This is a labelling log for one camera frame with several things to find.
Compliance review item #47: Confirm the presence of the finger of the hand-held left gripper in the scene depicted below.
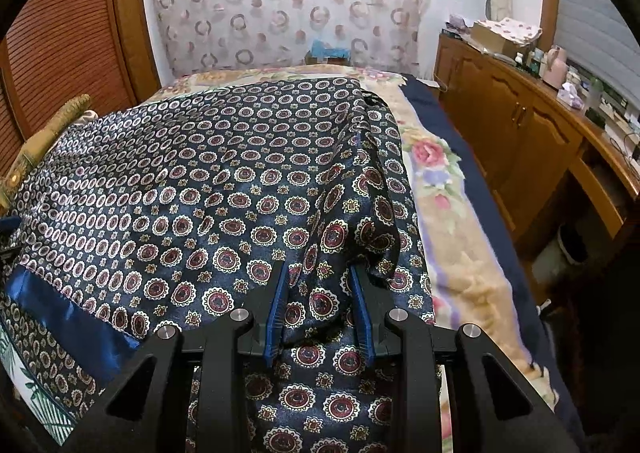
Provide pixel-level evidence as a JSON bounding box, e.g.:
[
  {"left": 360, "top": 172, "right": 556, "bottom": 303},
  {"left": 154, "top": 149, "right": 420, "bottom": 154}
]
[{"left": 0, "top": 217, "right": 22, "bottom": 261}]

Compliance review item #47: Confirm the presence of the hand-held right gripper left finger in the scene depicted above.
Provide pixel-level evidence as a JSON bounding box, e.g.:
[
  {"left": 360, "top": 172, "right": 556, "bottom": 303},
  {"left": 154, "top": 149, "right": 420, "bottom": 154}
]
[{"left": 60, "top": 260, "right": 291, "bottom": 453}]

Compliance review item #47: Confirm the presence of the floral blanket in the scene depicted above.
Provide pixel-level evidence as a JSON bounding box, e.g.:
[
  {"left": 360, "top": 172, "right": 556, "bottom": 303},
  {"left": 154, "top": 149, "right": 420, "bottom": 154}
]
[{"left": 160, "top": 66, "right": 561, "bottom": 414}]

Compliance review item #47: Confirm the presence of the navy bed sheet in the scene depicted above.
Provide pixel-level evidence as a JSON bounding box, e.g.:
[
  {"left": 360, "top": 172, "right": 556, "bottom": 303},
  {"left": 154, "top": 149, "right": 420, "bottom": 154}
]
[{"left": 400, "top": 73, "right": 586, "bottom": 453}]

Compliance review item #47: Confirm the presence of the circle print sheer curtain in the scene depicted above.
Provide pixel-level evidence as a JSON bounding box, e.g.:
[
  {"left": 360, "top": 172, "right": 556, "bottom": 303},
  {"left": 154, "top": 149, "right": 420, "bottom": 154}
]
[{"left": 140, "top": 0, "right": 438, "bottom": 79}]

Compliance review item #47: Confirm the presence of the wooden cabinet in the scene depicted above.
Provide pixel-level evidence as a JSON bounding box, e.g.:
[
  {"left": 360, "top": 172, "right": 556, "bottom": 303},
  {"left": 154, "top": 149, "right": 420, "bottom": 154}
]
[{"left": 432, "top": 33, "right": 640, "bottom": 294}]

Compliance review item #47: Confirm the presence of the pink thermos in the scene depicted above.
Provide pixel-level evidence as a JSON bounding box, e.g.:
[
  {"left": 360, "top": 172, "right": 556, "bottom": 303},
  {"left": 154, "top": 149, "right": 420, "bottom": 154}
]
[{"left": 542, "top": 46, "right": 568, "bottom": 89}]

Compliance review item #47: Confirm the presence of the cardboard box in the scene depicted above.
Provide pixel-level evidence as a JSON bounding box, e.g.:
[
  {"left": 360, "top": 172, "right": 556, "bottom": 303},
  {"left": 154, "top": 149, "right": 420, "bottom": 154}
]
[{"left": 470, "top": 20, "right": 526, "bottom": 59}]

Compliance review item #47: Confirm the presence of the box with blue bag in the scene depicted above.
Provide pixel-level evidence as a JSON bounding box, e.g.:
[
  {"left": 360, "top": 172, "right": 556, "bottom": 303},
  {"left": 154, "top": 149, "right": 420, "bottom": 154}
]
[{"left": 306, "top": 39, "right": 353, "bottom": 65}]

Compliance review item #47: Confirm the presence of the green gold folded pillow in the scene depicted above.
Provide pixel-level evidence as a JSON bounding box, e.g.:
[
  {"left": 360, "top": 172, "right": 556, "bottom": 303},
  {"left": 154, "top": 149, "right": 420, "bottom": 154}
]
[{"left": 0, "top": 96, "right": 96, "bottom": 206}]

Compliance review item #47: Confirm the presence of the brown louvered wooden wardrobe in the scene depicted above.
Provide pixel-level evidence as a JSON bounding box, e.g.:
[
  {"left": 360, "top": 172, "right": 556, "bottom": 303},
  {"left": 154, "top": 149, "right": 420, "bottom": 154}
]
[{"left": 0, "top": 0, "right": 161, "bottom": 174}]

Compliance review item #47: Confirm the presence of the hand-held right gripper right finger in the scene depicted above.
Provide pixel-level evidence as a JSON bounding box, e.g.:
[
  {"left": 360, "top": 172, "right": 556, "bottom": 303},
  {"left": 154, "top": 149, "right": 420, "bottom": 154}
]
[{"left": 347, "top": 263, "right": 576, "bottom": 453}]

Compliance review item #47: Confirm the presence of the tissue pack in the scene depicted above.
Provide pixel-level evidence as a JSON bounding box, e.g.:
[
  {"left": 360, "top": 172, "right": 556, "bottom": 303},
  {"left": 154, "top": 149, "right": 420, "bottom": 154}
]
[{"left": 557, "top": 82, "right": 586, "bottom": 110}]

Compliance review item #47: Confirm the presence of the purple cloth bundle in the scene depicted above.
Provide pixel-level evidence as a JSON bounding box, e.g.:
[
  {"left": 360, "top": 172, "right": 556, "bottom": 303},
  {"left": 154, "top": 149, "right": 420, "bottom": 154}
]
[{"left": 447, "top": 13, "right": 473, "bottom": 36}]

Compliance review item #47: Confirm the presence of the white waste bin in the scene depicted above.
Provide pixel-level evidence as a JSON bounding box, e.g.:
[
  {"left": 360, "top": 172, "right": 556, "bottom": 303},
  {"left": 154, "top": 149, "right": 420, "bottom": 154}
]
[{"left": 530, "top": 223, "right": 591, "bottom": 294}]

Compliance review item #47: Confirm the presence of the palm leaf print sheet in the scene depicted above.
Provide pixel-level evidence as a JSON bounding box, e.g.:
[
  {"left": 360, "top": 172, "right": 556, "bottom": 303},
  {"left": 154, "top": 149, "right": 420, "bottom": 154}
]
[{"left": 0, "top": 323, "right": 76, "bottom": 444}]

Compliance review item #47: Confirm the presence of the grey striped window blind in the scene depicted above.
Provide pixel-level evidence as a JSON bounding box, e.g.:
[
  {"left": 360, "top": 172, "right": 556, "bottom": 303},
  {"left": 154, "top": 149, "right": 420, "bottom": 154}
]
[{"left": 555, "top": 0, "right": 640, "bottom": 84}]

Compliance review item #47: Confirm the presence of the navy medallion print shirt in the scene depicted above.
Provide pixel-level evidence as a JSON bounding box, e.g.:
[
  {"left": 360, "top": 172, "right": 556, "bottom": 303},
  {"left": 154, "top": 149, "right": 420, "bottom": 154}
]
[{"left": 0, "top": 78, "right": 446, "bottom": 453}]

